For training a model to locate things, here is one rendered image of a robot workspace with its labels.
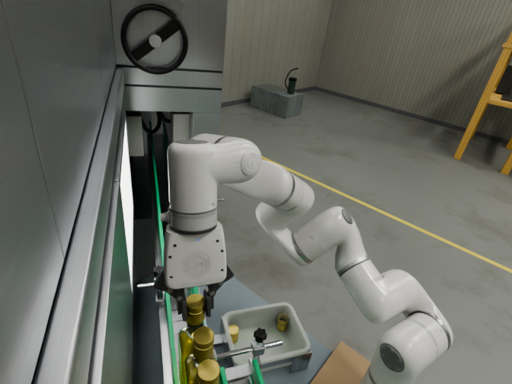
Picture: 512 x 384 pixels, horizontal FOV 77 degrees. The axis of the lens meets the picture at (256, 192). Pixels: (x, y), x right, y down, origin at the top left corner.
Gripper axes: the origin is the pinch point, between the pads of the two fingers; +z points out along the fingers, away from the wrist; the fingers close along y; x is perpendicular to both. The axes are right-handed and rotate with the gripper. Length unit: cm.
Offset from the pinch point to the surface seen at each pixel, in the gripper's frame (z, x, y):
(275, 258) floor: 80, 153, 82
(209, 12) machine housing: -63, 73, 17
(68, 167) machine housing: -27.4, -10.5, -14.9
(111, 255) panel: -14.1, -5.8, -12.0
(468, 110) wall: -26, 405, 561
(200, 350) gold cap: 4.2, -6.5, -0.2
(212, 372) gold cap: 3.8, -11.6, 0.7
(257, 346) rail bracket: 18.5, 6.9, 14.8
